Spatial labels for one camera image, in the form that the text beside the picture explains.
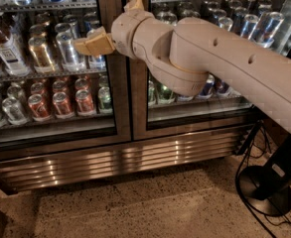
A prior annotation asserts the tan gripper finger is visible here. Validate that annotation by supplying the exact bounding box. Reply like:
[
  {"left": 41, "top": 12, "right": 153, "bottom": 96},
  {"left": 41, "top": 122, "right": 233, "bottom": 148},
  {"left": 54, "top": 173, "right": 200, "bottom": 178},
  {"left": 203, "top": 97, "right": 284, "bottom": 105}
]
[
  {"left": 73, "top": 27, "right": 115, "bottom": 57},
  {"left": 124, "top": 0, "right": 144, "bottom": 12}
]

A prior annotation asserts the glass fridge door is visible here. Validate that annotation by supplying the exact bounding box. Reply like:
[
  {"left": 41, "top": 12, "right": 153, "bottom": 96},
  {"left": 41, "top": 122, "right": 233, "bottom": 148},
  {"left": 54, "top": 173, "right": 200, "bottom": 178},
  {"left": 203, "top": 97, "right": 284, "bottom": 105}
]
[
  {"left": 0, "top": 0, "right": 130, "bottom": 162},
  {"left": 124, "top": 0, "right": 291, "bottom": 141}
]

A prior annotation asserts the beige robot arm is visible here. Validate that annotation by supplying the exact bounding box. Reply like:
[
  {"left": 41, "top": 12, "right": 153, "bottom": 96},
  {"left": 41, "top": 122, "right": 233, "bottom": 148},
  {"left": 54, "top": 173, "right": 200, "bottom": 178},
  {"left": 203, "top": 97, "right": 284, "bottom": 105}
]
[{"left": 74, "top": 0, "right": 291, "bottom": 133}]

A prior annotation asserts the green soda can left door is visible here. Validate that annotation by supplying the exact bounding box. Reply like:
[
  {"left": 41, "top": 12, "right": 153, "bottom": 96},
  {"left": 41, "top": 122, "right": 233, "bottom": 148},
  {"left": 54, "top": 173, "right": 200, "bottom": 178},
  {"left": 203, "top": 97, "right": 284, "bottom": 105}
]
[{"left": 98, "top": 86, "right": 112, "bottom": 114}]

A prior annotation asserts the stainless fridge bottom grille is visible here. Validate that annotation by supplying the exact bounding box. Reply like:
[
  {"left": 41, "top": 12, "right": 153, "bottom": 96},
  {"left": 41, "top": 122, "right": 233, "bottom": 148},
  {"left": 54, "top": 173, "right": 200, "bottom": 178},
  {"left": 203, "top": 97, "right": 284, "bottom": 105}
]
[{"left": 0, "top": 123, "right": 253, "bottom": 194}]

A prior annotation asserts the silver tall can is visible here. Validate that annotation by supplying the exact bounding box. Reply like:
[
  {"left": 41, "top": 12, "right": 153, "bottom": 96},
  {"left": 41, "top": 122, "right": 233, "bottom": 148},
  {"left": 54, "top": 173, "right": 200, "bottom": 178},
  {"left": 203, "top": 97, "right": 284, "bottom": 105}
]
[{"left": 56, "top": 32, "right": 86, "bottom": 71}]

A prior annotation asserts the gold drink can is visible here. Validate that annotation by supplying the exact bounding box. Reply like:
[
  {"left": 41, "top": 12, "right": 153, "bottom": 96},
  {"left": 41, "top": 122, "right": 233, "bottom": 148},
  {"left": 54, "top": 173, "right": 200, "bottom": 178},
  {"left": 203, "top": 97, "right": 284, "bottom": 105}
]
[{"left": 28, "top": 37, "right": 59, "bottom": 73}]

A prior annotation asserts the orange soda can right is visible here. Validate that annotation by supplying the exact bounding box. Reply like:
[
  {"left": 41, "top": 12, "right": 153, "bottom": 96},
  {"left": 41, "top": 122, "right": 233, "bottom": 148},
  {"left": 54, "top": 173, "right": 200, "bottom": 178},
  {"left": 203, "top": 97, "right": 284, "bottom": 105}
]
[{"left": 75, "top": 89, "right": 95, "bottom": 115}]

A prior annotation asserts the orange soda can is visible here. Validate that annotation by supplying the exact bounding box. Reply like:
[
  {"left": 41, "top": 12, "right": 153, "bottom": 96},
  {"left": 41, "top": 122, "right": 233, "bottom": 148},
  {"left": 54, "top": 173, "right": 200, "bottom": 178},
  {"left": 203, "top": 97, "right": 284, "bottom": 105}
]
[
  {"left": 53, "top": 92, "right": 74, "bottom": 118},
  {"left": 28, "top": 94, "right": 52, "bottom": 122},
  {"left": 75, "top": 89, "right": 95, "bottom": 115}
]

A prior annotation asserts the orange soda can middle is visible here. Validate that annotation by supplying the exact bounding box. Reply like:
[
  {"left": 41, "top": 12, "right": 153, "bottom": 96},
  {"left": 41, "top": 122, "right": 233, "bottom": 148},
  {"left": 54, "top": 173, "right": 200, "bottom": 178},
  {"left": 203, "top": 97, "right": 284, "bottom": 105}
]
[{"left": 53, "top": 92, "right": 74, "bottom": 118}]

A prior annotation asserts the green can lower right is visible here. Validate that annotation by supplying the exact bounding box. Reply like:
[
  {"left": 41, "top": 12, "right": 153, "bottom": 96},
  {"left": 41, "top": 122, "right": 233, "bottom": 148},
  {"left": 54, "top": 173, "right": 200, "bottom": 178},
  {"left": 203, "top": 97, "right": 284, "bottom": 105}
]
[{"left": 157, "top": 83, "right": 175, "bottom": 104}]

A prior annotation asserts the orange soda can left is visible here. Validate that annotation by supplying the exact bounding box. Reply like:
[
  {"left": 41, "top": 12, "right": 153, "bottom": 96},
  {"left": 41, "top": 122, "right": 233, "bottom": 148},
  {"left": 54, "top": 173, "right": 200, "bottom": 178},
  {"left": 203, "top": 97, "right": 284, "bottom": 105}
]
[{"left": 28, "top": 94, "right": 52, "bottom": 122}]

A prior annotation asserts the brown tea bottle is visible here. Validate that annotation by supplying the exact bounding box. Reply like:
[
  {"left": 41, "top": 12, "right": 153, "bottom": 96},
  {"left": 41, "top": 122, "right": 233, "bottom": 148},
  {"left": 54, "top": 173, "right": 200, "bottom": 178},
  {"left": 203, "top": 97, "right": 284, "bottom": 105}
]
[{"left": 0, "top": 24, "right": 30, "bottom": 76}]

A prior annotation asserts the silver can lower left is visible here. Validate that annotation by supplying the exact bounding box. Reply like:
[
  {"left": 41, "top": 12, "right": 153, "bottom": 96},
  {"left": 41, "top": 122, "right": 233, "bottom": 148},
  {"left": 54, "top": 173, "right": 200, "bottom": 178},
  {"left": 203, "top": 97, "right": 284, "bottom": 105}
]
[{"left": 2, "top": 97, "right": 29, "bottom": 125}]

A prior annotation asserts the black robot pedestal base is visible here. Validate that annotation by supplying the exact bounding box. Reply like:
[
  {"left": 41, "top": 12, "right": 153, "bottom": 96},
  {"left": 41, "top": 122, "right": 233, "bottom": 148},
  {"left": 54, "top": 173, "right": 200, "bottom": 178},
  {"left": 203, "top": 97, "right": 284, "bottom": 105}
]
[{"left": 237, "top": 135, "right": 291, "bottom": 216}]

